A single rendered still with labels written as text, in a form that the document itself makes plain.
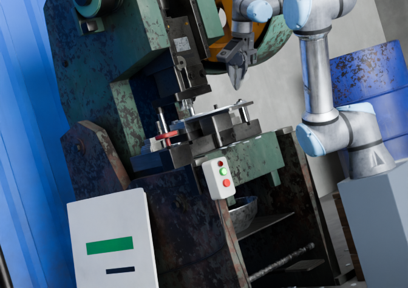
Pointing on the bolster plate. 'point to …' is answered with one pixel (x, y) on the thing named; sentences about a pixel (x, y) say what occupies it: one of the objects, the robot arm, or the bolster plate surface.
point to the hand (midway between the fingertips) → (235, 87)
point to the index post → (243, 112)
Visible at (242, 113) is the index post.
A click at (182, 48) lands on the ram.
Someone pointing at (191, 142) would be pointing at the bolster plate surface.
